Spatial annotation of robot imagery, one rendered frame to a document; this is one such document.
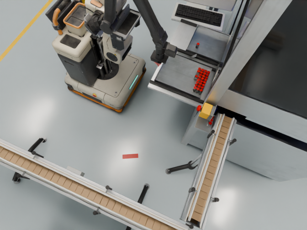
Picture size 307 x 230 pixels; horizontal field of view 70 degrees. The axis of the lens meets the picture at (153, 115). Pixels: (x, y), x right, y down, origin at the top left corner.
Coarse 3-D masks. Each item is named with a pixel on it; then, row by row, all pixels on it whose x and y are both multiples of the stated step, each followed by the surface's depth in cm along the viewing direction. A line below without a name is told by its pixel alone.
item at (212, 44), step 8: (200, 32) 173; (208, 32) 173; (216, 32) 170; (192, 40) 170; (200, 40) 170; (208, 40) 170; (216, 40) 171; (224, 40) 171; (192, 48) 167; (200, 48) 167; (208, 48) 167; (216, 48) 168; (224, 48) 168; (208, 56) 164; (216, 56) 165
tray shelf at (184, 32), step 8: (184, 24) 176; (176, 32) 172; (184, 32) 172; (192, 32) 173; (176, 40) 169; (184, 40) 170; (184, 48) 166; (208, 64) 162; (216, 72) 160; (208, 80) 157; (152, 88) 152; (160, 88) 153; (208, 88) 154; (176, 96) 151; (192, 104) 149; (200, 104) 149
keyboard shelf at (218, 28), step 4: (176, 4) 194; (184, 4) 194; (188, 4) 195; (192, 4) 195; (196, 4) 196; (176, 8) 192; (200, 8) 193; (204, 8) 194; (172, 16) 188; (176, 16) 188; (224, 16) 191; (176, 20) 189; (180, 20) 188; (192, 20) 188; (200, 24) 186; (204, 24) 186; (208, 24) 187; (212, 28) 186; (216, 28) 185; (220, 28) 185
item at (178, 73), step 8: (176, 56) 161; (168, 64) 160; (176, 64) 160; (184, 64) 161; (192, 64) 161; (200, 64) 158; (160, 72) 157; (168, 72) 158; (176, 72) 158; (184, 72) 158; (192, 72) 158; (160, 80) 155; (168, 80) 155; (176, 80) 155; (184, 80) 156; (192, 80) 156; (176, 88) 149; (184, 88) 153; (192, 88) 153; (200, 96) 151
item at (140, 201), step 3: (147, 183) 211; (144, 186) 205; (147, 186) 204; (144, 189) 202; (147, 189) 204; (144, 192) 200; (141, 195) 198; (144, 195) 199; (141, 198) 196; (138, 201) 194; (141, 201) 195; (126, 228) 190; (129, 228) 188
